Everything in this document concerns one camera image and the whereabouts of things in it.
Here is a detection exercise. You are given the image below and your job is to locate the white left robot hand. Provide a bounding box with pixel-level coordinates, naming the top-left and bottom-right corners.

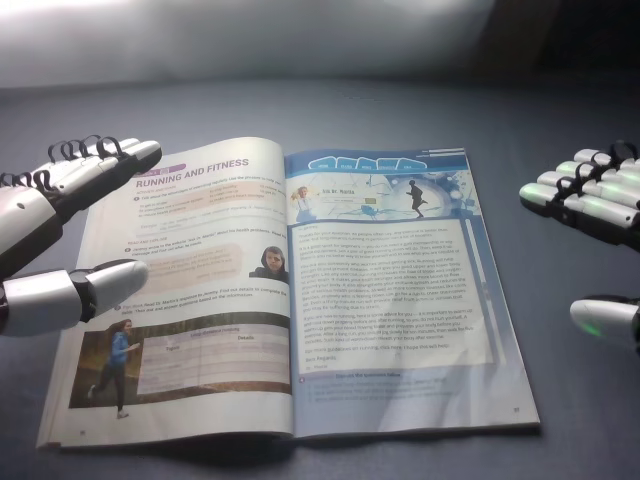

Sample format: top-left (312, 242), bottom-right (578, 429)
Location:
top-left (0, 133), bottom-right (164, 338)

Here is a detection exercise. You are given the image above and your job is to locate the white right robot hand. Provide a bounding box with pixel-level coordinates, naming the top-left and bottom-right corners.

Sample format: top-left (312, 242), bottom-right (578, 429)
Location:
top-left (518, 140), bottom-right (640, 354)

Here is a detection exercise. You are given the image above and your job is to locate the grey table cloth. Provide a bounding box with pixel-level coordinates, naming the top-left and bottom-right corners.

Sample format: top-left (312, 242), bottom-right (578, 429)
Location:
top-left (0, 82), bottom-right (640, 480)

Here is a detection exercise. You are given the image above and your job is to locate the open textbook with printed pages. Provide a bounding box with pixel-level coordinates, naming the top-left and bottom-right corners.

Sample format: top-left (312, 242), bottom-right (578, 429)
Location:
top-left (35, 135), bottom-right (543, 452)

